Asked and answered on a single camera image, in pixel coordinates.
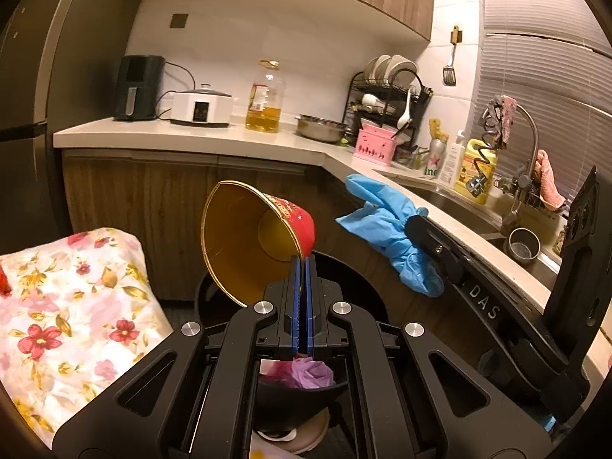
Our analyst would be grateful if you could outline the red crumpled plastic wrapper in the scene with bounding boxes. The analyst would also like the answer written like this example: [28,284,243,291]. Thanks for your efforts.
[0,266,13,297]

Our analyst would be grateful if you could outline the dark grey refrigerator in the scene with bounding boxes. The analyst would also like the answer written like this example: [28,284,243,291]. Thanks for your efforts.
[1,0,141,254]

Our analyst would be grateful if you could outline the steel cup in sink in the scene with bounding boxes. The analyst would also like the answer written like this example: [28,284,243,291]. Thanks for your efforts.
[504,228,542,266]

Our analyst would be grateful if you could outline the floral tablecloth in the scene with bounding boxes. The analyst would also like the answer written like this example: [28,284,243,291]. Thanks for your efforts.
[1,227,172,446]

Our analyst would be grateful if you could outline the steel bowl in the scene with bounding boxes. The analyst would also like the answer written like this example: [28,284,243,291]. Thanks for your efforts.
[296,114,347,144]

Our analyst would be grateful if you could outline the black trash bin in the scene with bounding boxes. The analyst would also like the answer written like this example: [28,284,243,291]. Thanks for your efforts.
[194,249,391,441]

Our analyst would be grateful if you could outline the window blinds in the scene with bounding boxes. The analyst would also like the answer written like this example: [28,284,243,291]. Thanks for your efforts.
[474,0,611,199]

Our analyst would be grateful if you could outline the white soap bottle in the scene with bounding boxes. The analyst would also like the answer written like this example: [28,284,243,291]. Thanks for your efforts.
[438,130,466,187]

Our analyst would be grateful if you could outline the blue rubber glove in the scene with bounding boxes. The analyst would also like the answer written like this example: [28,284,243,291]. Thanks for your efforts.
[336,174,444,297]

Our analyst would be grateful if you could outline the hanging metal spatula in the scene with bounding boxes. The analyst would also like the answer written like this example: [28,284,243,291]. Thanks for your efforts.
[442,25,463,87]

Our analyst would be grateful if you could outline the white rice cooker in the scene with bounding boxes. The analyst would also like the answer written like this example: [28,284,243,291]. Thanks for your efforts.
[169,88,233,127]

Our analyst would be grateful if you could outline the chrome kitchen faucet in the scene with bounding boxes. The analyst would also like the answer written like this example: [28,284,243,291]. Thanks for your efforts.
[479,94,539,235]

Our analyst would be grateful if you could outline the dark wall socket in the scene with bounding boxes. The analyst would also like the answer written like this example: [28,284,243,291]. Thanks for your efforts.
[169,13,189,29]

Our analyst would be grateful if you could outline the white ladle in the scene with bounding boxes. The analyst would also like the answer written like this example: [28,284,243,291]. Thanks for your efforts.
[396,86,413,130]

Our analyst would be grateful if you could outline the pink utensil basket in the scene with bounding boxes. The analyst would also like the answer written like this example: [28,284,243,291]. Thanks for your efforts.
[354,122,402,167]

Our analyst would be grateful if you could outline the red gold paper cup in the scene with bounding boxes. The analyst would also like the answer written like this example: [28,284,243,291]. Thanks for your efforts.
[200,180,315,307]

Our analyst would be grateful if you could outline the black air fryer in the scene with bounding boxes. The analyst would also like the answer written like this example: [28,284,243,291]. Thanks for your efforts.
[113,55,166,121]

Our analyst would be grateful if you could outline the black dish rack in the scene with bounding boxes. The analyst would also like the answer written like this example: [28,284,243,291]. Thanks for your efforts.
[342,55,434,151]

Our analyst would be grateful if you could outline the cooking oil bottle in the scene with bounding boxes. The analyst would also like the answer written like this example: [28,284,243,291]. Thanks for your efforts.
[246,59,285,134]

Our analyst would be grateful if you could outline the pink hanging cloth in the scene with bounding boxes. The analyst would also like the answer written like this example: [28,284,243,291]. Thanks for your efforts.
[533,149,565,212]

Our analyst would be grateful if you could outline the purple glove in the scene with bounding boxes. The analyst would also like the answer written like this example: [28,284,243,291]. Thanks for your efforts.
[259,355,336,391]

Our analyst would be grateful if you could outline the green white can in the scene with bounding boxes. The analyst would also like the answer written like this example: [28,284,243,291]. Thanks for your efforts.
[423,134,448,178]

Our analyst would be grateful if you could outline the wooden lower cabinet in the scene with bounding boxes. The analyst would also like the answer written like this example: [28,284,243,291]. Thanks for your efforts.
[60,148,551,393]

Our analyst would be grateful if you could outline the yellow detergent bottle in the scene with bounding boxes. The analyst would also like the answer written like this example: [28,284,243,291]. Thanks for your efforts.
[453,139,497,204]

